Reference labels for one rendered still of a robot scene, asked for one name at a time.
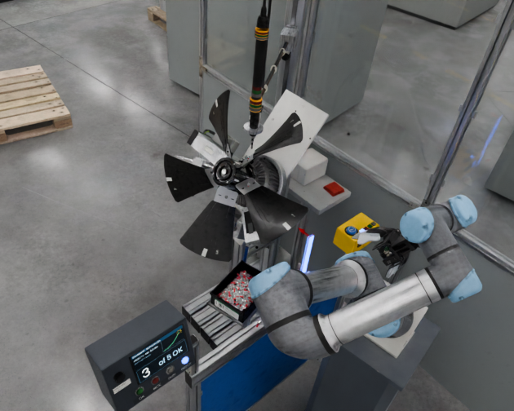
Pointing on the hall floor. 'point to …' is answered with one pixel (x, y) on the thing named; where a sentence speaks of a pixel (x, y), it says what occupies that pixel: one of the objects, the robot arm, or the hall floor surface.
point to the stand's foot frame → (212, 318)
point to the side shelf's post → (298, 242)
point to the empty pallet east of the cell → (20, 105)
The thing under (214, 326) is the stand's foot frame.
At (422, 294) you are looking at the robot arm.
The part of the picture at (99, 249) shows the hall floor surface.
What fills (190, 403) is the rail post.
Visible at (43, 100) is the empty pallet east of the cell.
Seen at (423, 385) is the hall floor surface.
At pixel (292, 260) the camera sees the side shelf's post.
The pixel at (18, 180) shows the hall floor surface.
